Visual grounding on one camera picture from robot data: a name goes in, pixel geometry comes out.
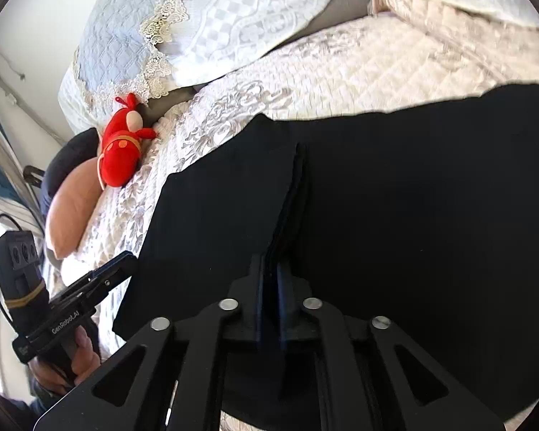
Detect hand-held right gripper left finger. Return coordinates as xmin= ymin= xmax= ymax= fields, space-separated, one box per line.
xmin=33 ymin=254 xmax=275 ymax=431

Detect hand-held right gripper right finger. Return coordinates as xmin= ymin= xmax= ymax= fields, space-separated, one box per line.
xmin=276 ymin=263 xmax=506 ymax=431

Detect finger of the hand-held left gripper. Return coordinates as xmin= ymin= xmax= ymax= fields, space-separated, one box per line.
xmin=65 ymin=251 xmax=138 ymax=295
xmin=49 ymin=269 xmax=133 ymax=314

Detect black pants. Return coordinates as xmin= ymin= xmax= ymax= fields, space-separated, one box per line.
xmin=112 ymin=82 xmax=539 ymax=431

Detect person's left forearm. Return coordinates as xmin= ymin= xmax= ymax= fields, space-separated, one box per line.
xmin=0 ymin=379 xmax=79 ymax=427

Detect person's left hand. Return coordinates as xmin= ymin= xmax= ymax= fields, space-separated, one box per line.
xmin=29 ymin=324 xmax=101 ymax=391

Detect pink cushion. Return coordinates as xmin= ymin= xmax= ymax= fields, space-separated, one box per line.
xmin=45 ymin=158 xmax=106 ymax=260

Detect red plush toy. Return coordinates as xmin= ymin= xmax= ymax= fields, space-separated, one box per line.
xmin=96 ymin=93 xmax=158 ymax=188

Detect dark grey cushion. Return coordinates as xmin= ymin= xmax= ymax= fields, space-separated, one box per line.
xmin=40 ymin=128 xmax=102 ymax=221

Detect cream quilted bedspread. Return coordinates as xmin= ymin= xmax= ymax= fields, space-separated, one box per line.
xmin=49 ymin=0 xmax=539 ymax=431

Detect blue quilted lace-trimmed cloth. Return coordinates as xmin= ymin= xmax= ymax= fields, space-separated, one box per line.
xmin=72 ymin=0 xmax=216 ymax=113

